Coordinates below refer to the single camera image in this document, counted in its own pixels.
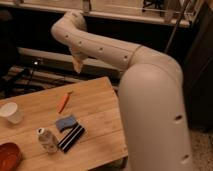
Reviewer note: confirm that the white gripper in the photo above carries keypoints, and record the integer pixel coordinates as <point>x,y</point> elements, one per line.
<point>79,57</point>

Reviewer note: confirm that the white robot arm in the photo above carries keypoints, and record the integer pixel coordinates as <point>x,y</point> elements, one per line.
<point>150,95</point>

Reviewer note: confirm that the orange carrot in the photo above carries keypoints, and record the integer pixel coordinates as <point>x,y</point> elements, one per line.
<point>63,101</point>

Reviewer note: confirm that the blue sponge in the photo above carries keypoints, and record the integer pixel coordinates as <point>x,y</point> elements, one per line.
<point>65,123</point>

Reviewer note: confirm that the black white striped eraser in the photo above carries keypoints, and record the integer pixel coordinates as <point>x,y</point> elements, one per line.
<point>71,138</point>

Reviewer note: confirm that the white paper cup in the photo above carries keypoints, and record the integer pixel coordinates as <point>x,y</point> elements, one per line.
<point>10,111</point>

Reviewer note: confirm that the clear plastic bottle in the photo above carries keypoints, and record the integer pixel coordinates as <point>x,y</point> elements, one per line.
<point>48,140</point>

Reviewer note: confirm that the red bowl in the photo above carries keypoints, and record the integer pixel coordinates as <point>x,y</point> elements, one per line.
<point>10,156</point>

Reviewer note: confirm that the wooden shelf in background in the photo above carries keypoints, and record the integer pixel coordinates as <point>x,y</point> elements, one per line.
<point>130,10</point>

